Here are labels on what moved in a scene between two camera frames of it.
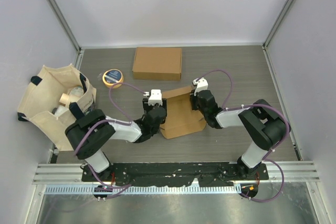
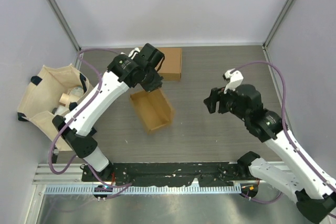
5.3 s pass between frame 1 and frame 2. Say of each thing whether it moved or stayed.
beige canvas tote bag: stayed
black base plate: stayed
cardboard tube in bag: stayed
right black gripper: moved
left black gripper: moved
